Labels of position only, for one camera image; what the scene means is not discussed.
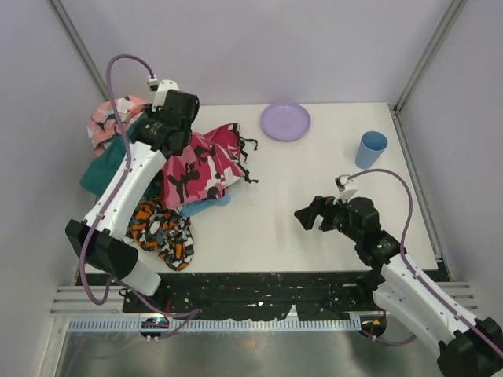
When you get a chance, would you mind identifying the pink patterned cloth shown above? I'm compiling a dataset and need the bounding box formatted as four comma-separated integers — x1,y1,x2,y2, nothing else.
87,95,146,156

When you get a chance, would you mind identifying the teal green cloth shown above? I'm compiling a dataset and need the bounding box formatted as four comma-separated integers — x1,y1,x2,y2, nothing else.
80,134,126,196

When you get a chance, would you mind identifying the orange grey camouflage cloth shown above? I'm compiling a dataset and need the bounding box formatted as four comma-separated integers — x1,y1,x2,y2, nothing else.
126,197,195,271

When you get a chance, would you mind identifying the magenta camouflage cloth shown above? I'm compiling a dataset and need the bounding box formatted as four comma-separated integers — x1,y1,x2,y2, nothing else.
163,123,257,210

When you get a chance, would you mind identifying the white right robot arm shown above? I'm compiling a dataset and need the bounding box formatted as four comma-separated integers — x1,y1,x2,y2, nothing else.
294,196,502,376

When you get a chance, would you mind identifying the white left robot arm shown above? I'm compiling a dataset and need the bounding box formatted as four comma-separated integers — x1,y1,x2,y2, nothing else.
65,89,200,297

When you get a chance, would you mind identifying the light blue cloth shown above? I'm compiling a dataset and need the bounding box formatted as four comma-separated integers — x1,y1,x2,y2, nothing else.
179,193,231,218

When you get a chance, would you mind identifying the blue plastic cup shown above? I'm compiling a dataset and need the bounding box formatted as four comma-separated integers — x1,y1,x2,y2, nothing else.
355,131,388,169

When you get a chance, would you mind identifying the purple plastic plate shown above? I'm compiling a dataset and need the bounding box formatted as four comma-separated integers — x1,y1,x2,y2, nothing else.
259,102,311,141

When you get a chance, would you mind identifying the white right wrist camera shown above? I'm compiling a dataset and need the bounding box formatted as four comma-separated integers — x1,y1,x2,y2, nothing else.
334,174,358,203

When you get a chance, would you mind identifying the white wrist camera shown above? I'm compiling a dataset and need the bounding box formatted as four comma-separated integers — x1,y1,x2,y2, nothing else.
334,174,358,203
148,75,179,112

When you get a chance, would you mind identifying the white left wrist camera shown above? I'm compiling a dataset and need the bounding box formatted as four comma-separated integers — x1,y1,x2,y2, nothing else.
148,75,179,112

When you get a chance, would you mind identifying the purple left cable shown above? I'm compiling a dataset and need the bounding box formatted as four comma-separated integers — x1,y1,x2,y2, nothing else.
78,53,201,342

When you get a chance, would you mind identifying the purple cable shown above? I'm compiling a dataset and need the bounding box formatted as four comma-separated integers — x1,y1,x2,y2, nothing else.
78,53,201,342
341,168,503,361

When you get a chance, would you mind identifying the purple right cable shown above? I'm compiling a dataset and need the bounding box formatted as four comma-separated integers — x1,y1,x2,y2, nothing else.
341,168,503,361

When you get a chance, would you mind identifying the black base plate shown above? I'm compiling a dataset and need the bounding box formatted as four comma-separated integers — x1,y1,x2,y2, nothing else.
119,272,381,321

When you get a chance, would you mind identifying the white slotted cable duct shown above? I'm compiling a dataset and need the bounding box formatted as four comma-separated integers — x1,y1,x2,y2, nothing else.
67,315,362,333

